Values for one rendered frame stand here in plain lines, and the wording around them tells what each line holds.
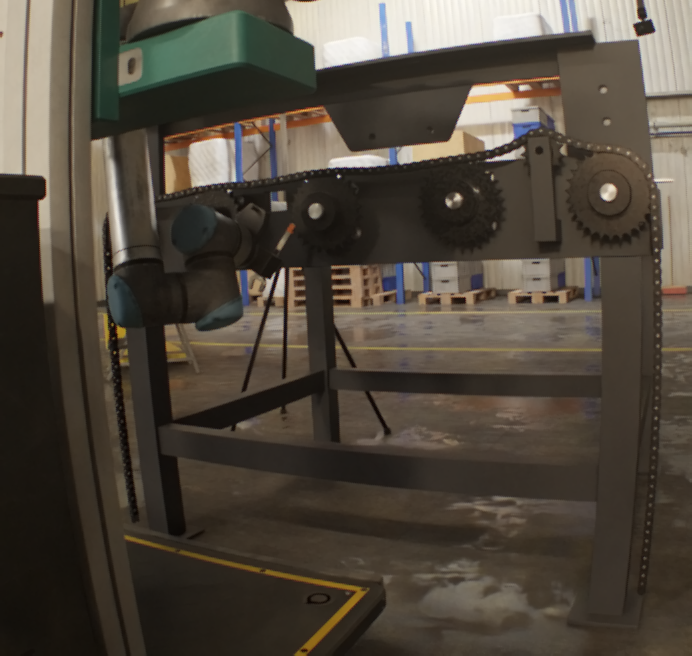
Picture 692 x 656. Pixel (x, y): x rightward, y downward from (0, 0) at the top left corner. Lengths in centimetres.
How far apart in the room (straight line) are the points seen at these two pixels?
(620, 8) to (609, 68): 960
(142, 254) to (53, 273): 51
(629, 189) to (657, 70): 943
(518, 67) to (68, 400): 106
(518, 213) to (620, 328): 30
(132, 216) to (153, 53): 51
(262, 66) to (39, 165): 24
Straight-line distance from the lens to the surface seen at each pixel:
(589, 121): 133
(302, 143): 1218
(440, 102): 142
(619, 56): 135
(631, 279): 128
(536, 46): 136
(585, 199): 126
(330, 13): 1245
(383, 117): 146
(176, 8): 70
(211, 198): 160
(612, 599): 147
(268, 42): 70
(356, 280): 959
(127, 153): 122
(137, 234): 117
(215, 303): 117
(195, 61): 68
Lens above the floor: 77
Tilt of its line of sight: 4 degrees down
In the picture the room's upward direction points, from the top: 3 degrees counter-clockwise
